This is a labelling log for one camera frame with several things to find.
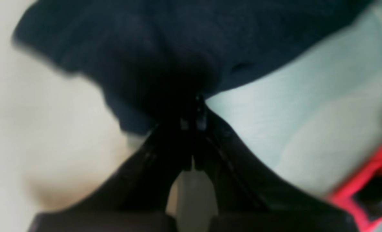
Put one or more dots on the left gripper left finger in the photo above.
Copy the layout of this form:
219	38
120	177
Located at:
135	197

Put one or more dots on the light green table cloth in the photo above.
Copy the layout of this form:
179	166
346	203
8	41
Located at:
314	121

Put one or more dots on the blue orange bar clamp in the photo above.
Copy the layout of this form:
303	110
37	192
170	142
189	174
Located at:
361	194

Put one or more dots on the black T-shirt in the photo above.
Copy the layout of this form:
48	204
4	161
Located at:
150	56

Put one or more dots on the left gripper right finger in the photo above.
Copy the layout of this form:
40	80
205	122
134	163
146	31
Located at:
251	197

